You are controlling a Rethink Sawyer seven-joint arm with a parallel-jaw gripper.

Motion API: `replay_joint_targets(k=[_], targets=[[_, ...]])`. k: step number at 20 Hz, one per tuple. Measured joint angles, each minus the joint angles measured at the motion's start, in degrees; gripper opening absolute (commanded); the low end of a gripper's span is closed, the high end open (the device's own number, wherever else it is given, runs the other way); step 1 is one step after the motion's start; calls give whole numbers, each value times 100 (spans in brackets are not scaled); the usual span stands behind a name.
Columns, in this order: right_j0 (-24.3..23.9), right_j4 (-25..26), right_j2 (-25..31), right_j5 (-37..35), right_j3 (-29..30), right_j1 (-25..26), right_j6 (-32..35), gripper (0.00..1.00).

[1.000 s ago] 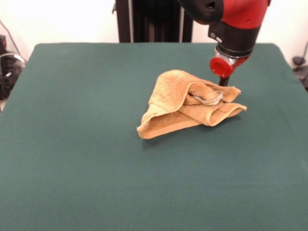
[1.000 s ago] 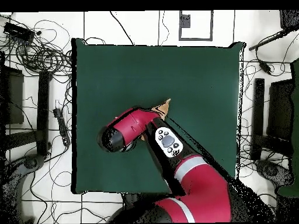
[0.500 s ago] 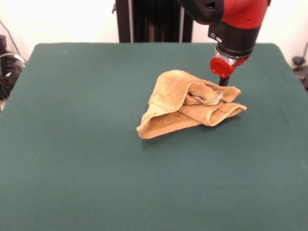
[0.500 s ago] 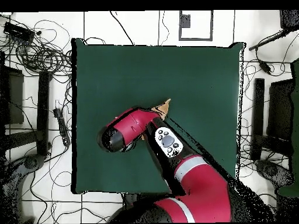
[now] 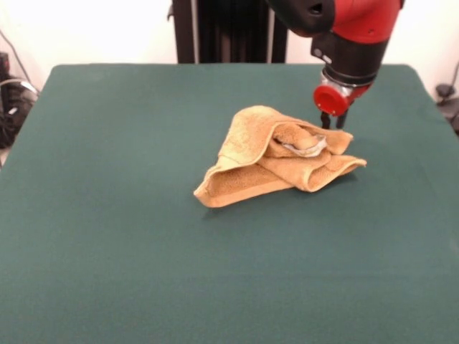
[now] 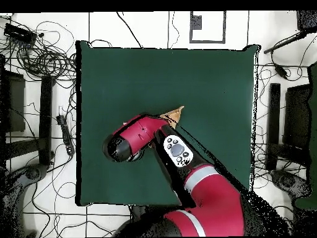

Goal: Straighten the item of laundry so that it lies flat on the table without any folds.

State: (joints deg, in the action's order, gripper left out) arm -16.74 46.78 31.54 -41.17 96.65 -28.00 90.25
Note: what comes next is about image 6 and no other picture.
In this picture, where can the tan terry towel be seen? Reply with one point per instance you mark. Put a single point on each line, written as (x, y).
(173, 115)

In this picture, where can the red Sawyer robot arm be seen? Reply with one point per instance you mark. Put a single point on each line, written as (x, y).
(213, 198)

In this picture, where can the dark flat panel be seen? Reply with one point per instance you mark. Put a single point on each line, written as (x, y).
(14, 104)
(297, 116)

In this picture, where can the dark green table cloth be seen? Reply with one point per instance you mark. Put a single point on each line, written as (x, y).
(123, 86)

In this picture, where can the black power strip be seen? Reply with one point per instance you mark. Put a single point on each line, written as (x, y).
(65, 135)

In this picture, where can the black stand bar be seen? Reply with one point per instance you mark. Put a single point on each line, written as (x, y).
(273, 124)
(45, 119)

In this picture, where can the black power adapter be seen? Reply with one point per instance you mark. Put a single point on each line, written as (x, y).
(281, 71)

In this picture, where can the grey rounded base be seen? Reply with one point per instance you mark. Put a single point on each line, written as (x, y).
(14, 188)
(288, 182)

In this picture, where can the black rod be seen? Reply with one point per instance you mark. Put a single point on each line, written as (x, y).
(284, 42)

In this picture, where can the black electronics box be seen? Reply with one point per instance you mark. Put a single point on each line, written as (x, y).
(19, 33)

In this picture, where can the black corner box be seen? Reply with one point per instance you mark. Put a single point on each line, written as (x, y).
(307, 21)

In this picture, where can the grey square frame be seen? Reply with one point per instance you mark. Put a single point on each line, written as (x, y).
(224, 27)

